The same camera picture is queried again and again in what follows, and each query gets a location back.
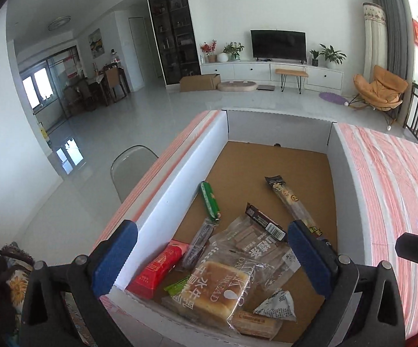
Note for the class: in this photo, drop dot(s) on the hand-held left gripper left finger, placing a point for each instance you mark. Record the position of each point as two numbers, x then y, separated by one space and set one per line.
113 256

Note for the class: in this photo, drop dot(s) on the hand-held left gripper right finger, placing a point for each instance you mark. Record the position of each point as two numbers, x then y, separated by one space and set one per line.
308 256

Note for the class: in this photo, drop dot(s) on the red snack packet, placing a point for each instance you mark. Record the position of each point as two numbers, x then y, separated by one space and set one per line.
156 269

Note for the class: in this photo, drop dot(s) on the clear brown wafer packet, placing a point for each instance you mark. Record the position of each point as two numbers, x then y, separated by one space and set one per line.
263 253

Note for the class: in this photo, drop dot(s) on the dark brown chocolate bar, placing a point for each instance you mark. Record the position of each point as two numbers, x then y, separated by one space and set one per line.
263 220

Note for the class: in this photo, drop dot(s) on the grey triangular snack packet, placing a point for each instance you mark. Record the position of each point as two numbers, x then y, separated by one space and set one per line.
277 307

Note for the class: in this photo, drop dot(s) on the long black snack packet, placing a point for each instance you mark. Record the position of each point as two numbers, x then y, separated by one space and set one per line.
288 198

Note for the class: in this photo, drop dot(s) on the brown fruit roll packet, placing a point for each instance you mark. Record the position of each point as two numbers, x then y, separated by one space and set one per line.
198 242

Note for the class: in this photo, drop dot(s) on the long white green snack packet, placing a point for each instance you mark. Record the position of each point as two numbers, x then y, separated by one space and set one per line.
255 325

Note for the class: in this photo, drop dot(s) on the clear bread packet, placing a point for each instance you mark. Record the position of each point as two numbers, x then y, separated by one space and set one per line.
209 289

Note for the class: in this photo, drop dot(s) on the green cylindrical snack packet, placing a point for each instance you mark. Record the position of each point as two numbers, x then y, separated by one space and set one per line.
209 198

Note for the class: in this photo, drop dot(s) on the white cardboard box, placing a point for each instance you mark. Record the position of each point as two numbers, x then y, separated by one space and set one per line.
277 126

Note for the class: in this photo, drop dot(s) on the orange striped tablecloth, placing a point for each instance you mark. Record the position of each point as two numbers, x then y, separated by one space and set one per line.
393 173

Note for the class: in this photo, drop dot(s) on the transparent grey chair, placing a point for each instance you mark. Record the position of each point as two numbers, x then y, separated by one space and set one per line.
131 170

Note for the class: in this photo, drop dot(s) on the orange lounge chair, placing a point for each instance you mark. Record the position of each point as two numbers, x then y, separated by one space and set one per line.
378 88

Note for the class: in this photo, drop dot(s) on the purple round floor mat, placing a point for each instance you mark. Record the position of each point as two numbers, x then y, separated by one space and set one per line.
331 97

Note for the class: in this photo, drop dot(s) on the wooden dining set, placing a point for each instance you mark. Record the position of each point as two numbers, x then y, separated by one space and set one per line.
100 86

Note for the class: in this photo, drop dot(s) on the glass sliding door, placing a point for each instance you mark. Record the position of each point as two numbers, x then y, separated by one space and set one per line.
46 86

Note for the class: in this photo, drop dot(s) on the small wooden bench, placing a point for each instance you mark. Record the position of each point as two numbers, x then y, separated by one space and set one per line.
291 73

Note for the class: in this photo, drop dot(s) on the grey floor cushion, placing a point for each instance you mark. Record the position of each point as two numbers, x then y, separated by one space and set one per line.
237 86

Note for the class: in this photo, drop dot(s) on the covered standing air conditioner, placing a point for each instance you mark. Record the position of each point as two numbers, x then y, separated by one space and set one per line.
375 39

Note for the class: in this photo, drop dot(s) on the brown cardboard box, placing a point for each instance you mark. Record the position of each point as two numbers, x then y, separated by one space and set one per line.
198 83

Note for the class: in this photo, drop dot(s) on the white television cabinet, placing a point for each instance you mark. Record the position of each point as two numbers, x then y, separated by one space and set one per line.
245 72

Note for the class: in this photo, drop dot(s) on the large leafy potted plant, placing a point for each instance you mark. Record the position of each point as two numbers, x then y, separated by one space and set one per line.
331 55

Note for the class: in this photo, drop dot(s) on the small potted plant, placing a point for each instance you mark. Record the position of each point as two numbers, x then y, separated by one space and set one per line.
314 57

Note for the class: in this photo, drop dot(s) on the white door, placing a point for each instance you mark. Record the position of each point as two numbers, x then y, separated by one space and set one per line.
136 54

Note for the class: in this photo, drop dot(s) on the grey curtain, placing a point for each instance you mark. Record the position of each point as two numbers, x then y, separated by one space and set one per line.
393 18

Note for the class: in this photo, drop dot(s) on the black television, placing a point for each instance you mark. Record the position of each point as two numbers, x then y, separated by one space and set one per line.
277 45

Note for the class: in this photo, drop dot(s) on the round white vase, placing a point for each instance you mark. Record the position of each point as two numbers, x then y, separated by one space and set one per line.
223 58

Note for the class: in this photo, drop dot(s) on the green plant in vase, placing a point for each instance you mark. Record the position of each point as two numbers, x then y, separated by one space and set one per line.
233 50

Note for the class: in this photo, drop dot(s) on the red flower arrangement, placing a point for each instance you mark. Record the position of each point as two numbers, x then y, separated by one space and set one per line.
209 48

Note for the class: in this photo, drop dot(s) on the dark glass display cabinet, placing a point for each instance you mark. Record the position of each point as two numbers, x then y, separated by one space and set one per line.
172 29

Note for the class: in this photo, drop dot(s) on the round ceiling lamp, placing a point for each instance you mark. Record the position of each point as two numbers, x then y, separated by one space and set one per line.
59 22

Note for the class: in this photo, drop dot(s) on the framed wall painting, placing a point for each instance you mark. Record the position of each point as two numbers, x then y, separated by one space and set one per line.
96 43

